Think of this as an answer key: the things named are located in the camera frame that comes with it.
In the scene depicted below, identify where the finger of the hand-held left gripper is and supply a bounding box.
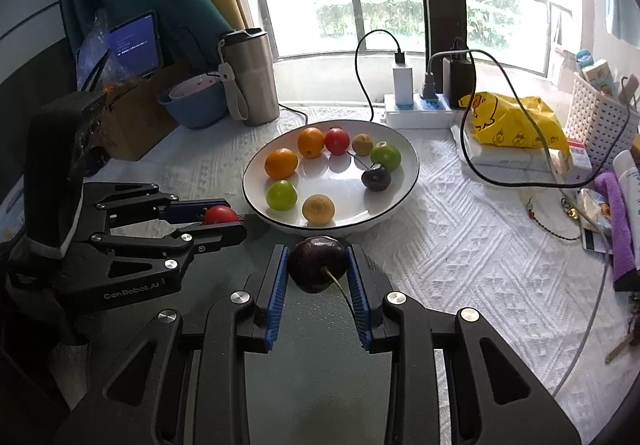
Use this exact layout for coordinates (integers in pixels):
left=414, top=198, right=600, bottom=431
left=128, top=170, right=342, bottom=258
left=75, top=223, right=248, bottom=287
left=82, top=182, right=237, bottom=229

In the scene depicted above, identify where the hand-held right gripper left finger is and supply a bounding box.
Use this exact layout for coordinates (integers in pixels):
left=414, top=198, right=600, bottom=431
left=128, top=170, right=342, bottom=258
left=55, top=245, right=291, bottom=445

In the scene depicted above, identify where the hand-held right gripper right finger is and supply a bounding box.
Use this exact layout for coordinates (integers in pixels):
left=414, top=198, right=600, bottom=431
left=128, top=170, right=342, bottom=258
left=346, top=245, right=583, bottom=445

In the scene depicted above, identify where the red cherry tomato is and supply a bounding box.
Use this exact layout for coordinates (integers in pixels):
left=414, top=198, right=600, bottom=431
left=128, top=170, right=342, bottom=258
left=202, top=205, right=245, bottom=226
left=324, top=127, right=351, bottom=156

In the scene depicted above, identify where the dark cherry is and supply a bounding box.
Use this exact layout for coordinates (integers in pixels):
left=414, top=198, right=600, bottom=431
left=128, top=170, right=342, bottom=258
left=287, top=235, right=358, bottom=321
left=347, top=152, right=392, bottom=192

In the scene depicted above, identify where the small green round fruit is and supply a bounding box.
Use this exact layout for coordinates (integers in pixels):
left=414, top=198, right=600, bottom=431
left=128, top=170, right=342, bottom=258
left=265, top=180, right=299, bottom=212

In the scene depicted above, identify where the white plate with dark rim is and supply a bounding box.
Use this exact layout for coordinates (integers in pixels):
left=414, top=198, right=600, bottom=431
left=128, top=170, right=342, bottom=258
left=242, top=119, right=420, bottom=236

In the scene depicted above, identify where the orange mandarin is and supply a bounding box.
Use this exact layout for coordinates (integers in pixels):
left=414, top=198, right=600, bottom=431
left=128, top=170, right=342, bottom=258
left=264, top=148, right=300, bottom=180
left=298, top=127, right=326, bottom=159

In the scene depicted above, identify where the large green round fruit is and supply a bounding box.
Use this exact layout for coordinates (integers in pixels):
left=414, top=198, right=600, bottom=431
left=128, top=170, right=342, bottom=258
left=370, top=141, right=402, bottom=172

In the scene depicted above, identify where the round glass board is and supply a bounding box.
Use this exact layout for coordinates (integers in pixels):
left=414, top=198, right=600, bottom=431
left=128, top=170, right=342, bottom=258
left=75, top=220, right=401, bottom=445

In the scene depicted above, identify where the cardboard box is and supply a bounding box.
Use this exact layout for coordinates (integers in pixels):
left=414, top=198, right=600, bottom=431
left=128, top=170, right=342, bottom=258
left=97, top=62, right=194, bottom=162

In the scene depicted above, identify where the blue bowl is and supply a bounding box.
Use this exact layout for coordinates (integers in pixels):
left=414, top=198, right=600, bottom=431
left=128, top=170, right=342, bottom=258
left=157, top=73, right=230, bottom=130

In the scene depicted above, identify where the clear plastic bag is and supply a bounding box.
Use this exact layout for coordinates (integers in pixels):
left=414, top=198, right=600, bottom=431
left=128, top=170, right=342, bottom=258
left=75, top=9, right=132, bottom=92

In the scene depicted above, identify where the white textured tablecloth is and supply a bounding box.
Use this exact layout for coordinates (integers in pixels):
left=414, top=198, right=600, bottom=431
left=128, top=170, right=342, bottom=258
left=75, top=104, right=640, bottom=426

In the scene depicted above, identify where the white power strip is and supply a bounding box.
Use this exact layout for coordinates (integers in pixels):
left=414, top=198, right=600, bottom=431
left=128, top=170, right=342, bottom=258
left=383, top=93, right=469, bottom=128

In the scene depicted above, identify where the flat white box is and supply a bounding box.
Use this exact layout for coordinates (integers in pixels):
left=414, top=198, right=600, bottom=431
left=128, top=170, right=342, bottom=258
left=450, top=125, right=567, bottom=176

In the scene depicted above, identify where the white charger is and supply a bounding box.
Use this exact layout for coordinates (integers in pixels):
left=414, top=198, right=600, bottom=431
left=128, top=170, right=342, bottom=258
left=391, top=66, right=414, bottom=108

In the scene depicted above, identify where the black power adapter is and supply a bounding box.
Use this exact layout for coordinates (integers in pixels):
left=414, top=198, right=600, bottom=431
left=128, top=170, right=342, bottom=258
left=447, top=55, right=474, bottom=108

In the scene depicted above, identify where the yellow plastic bag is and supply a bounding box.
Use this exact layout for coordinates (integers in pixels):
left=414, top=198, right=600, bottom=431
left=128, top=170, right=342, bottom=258
left=458, top=92, right=571, bottom=152

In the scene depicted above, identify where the plastic card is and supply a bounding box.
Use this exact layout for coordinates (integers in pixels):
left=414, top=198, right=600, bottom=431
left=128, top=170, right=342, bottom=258
left=581, top=229, right=609, bottom=254

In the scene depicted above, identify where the small red and white box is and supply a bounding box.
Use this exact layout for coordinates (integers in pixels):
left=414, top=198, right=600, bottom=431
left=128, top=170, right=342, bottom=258
left=567, top=140, right=594, bottom=174

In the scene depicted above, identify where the bunch of keys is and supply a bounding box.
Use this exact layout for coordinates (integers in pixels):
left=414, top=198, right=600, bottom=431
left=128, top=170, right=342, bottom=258
left=604, top=289, right=640, bottom=365

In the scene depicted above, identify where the purple cloth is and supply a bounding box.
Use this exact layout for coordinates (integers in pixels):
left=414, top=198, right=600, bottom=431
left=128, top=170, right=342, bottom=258
left=592, top=172, right=640, bottom=280

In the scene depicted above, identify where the white tube bottle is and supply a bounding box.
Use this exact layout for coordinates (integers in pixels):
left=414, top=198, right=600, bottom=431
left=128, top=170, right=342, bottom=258
left=612, top=149, right=640, bottom=227

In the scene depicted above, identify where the white plastic basket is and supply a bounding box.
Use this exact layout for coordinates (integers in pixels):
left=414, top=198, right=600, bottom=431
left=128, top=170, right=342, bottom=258
left=564, top=72, right=640, bottom=174

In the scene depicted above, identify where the small carton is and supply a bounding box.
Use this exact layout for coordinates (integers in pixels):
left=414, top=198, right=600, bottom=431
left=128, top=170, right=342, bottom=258
left=581, top=60, right=614, bottom=96

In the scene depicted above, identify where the steel tumbler with strap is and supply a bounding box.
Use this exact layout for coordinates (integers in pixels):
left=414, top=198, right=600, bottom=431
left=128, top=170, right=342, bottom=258
left=218, top=27, right=281, bottom=127

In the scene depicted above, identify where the beaded string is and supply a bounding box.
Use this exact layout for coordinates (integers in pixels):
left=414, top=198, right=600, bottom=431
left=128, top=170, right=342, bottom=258
left=524, top=201, right=582, bottom=242

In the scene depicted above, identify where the black charger cable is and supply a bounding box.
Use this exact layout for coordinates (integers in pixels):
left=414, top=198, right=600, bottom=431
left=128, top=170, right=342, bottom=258
left=354, top=29, right=405, bottom=124

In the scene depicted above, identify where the grey cable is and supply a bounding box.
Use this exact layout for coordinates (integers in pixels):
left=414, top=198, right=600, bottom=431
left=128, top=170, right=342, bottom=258
left=550, top=202, right=615, bottom=397

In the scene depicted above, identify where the black adapter cable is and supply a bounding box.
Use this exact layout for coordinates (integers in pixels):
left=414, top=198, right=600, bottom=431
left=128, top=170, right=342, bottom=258
left=459, top=48, right=578, bottom=189

